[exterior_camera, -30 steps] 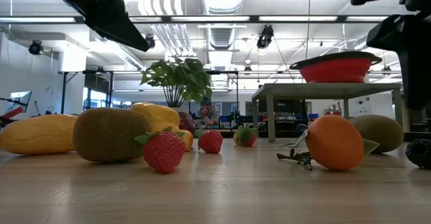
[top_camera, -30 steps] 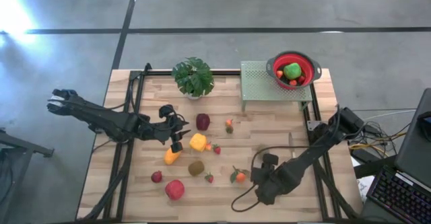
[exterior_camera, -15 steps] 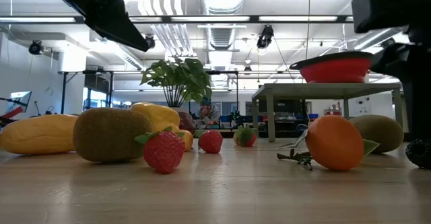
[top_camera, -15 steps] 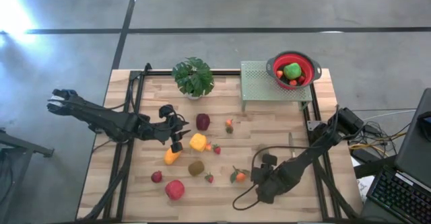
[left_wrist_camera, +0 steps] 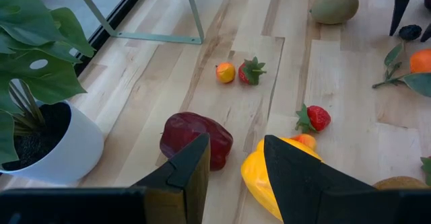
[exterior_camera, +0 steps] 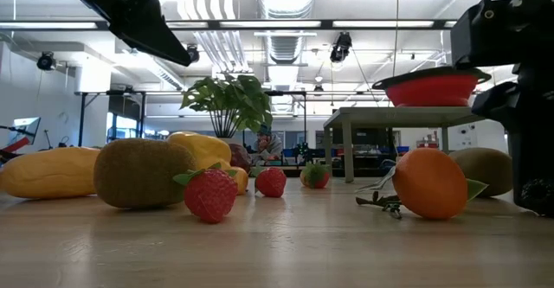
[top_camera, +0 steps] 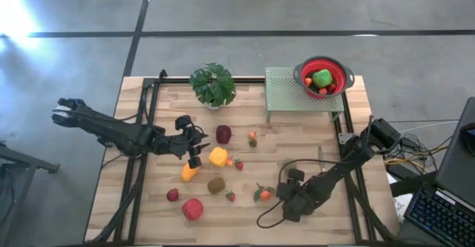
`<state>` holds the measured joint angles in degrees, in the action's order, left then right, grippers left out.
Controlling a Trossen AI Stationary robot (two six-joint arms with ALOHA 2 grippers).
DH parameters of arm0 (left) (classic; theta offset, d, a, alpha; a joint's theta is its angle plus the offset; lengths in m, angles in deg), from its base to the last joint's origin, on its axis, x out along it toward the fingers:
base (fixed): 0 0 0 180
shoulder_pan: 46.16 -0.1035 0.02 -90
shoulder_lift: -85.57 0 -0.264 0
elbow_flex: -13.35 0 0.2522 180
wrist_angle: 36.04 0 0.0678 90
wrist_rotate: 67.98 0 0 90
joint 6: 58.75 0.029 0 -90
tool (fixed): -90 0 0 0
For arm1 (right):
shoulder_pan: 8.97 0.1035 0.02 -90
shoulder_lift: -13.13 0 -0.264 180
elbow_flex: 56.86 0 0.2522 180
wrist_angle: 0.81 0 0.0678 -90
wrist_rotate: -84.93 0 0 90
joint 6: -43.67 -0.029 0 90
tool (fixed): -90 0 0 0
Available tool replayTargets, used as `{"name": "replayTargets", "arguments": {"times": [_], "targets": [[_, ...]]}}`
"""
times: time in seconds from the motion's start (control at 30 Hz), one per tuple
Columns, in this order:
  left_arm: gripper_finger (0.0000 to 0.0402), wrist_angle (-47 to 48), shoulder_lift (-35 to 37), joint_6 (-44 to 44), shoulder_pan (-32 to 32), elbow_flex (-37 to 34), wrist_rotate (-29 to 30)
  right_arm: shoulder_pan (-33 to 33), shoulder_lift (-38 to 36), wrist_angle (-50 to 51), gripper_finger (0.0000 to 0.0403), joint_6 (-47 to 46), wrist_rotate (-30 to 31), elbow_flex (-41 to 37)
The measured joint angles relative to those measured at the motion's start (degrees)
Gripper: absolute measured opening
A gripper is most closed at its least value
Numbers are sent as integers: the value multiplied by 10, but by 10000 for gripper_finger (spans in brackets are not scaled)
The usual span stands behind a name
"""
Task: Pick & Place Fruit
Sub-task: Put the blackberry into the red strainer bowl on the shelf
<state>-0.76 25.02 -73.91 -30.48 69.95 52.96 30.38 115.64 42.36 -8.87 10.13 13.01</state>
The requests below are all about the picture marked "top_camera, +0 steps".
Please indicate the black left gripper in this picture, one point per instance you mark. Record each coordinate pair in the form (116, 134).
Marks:
(183, 143)

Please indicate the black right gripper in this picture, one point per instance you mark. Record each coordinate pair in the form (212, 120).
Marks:
(311, 198)

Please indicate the yellow bell pepper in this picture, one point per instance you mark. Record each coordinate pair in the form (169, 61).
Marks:
(217, 157)

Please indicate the orange tangerine with leaves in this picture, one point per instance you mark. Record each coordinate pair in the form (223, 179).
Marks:
(265, 195)

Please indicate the small orange peach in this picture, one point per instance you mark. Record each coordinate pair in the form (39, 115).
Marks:
(229, 161)

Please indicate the brown fuzzy kiwi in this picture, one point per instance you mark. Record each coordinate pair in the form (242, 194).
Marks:
(216, 185)

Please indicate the red strawberry green leaves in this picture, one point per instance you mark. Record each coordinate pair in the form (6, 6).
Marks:
(253, 142)
(231, 196)
(239, 164)

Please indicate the small red plum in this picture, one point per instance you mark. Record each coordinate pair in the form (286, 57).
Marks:
(172, 194)

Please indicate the small yellow orange apricot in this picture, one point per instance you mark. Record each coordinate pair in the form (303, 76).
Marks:
(252, 134)

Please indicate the small red fruit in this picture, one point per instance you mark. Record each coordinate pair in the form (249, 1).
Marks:
(332, 87)
(323, 90)

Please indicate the green apple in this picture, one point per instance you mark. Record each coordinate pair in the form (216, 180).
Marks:
(322, 78)

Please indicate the red colander black rim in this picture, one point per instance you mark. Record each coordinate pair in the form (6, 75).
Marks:
(339, 73)

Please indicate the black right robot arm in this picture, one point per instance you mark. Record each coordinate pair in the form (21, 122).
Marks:
(334, 176)

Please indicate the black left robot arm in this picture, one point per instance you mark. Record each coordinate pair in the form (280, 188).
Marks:
(111, 128)

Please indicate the yellow orange mango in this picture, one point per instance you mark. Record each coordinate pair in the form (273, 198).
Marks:
(190, 172)

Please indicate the dark red bell pepper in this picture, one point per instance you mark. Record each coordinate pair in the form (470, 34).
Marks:
(223, 134)

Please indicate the big red apple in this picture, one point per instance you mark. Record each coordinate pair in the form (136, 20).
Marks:
(192, 208)

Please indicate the green plant white pot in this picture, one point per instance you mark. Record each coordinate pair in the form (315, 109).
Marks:
(213, 84)

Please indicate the dark grey laptop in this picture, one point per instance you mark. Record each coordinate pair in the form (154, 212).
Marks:
(456, 158)

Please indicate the grey metal side table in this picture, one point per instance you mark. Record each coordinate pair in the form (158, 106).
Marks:
(18, 161)

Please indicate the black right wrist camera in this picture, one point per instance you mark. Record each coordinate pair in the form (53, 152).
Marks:
(295, 174)

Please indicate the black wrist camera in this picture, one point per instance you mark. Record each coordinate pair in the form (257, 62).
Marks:
(184, 122)
(295, 174)

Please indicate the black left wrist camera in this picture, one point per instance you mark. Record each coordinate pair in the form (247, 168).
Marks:
(184, 122)

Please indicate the black aluminium frame rail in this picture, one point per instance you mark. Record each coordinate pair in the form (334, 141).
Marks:
(248, 80)
(124, 210)
(360, 217)
(138, 210)

